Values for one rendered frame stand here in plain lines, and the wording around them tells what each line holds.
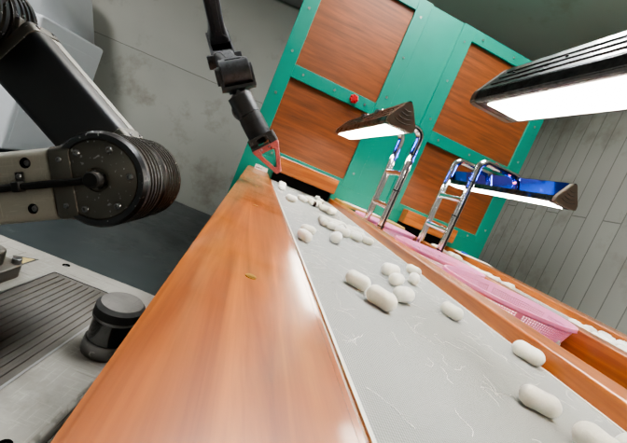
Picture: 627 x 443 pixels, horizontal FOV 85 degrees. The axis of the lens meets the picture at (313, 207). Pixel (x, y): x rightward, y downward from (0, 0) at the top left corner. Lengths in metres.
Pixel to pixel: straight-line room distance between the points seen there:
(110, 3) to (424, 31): 3.38
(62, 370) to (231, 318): 0.44
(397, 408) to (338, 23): 1.68
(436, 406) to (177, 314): 0.18
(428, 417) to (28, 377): 0.49
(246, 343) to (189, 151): 3.74
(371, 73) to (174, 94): 2.63
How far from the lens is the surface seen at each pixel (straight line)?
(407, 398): 0.26
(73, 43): 3.83
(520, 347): 0.51
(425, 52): 1.89
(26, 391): 0.58
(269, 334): 0.19
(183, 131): 3.93
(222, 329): 0.18
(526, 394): 0.36
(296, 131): 1.67
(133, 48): 4.27
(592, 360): 0.89
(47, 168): 0.57
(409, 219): 1.78
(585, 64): 0.47
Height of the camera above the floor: 0.85
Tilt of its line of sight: 5 degrees down
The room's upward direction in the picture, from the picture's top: 23 degrees clockwise
